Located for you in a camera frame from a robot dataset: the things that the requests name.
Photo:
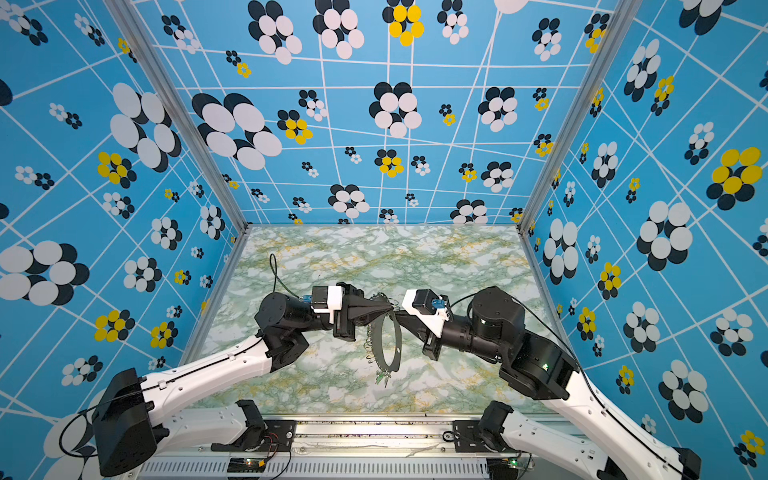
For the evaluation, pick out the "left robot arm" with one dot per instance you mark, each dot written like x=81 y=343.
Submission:
x=133 y=416

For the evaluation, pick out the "perforated cable duct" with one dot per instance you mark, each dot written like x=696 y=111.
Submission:
x=314 y=468

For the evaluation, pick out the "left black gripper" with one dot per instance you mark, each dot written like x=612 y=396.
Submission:
x=344 y=328

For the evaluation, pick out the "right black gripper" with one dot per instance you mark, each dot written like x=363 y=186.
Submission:
x=412 y=322

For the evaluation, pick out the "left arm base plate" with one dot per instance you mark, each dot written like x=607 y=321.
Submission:
x=274 y=435

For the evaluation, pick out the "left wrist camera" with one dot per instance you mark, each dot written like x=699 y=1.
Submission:
x=325 y=299

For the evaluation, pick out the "right corner aluminium post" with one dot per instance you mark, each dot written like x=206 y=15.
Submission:
x=621 y=21

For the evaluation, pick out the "aluminium front rail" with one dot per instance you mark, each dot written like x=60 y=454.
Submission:
x=408 y=436

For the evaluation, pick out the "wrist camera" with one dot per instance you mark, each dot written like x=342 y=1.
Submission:
x=429 y=307
x=325 y=299

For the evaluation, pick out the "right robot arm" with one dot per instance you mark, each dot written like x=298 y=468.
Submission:
x=612 y=445

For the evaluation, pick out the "left corner aluminium post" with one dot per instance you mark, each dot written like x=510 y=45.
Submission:
x=157 y=73

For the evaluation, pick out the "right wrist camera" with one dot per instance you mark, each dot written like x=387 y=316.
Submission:
x=429 y=307

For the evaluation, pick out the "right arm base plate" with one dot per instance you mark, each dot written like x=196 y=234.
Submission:
x=467 y=438

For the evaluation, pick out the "corner aluminium post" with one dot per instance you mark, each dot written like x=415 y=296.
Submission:
x=621 y=21
x=157 y=73

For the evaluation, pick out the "grey metal key ring plate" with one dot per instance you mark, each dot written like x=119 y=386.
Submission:
x=383 y=346

